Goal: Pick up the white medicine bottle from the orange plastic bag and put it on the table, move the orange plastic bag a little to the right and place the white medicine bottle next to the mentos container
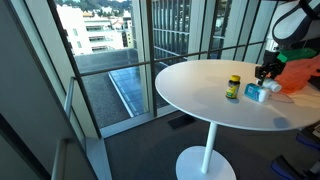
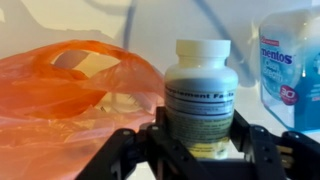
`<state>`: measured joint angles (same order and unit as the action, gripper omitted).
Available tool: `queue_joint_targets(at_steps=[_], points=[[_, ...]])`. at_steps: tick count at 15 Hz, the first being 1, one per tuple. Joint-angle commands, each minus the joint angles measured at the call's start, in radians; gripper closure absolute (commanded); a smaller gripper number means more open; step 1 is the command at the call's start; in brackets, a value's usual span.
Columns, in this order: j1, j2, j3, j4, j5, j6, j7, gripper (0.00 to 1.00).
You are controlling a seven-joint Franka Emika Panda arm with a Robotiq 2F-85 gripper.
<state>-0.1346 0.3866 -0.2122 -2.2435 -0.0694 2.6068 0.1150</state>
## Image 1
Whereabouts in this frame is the dark window railing bar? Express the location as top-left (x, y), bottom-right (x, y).
top-left (79, 39), bottom-right (274, 78)

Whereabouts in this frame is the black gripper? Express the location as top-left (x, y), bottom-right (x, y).
top-left (254, 49), bottom-right (287, 87)

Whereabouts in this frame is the blue and black stand foot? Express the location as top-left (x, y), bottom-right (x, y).
top-left (295, 123), bottom-right (320, 151)
top-left (270, 154), bottom-right (320, 180)

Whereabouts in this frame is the white bottle with yellow label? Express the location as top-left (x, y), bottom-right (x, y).
top-left (256, 77), bottom-right (283, 94)

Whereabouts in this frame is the grey metal handrail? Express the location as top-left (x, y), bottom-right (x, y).
top-left (63, 76), bottom-right (76, 119)

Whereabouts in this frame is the orange plastic bag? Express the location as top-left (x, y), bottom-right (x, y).
top-left (273, 54), bottom-right (320, 94)

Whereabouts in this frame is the dark window frame post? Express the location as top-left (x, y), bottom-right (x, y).
top-left (46, 0), bottom-right (103, 139)
top-left (145, 0), bottom-right (159, 118)

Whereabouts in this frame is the dark bottle with yellow cap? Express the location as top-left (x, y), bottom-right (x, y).
top-left (225, 74), bottom-right (242, 100)

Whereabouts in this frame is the black floor vent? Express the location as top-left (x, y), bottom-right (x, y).
top-left (167, 114), bottom-right (197, 131)

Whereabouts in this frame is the white table pedestal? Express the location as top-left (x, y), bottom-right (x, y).
top-left (175, 121), bottom-right (237, 180)

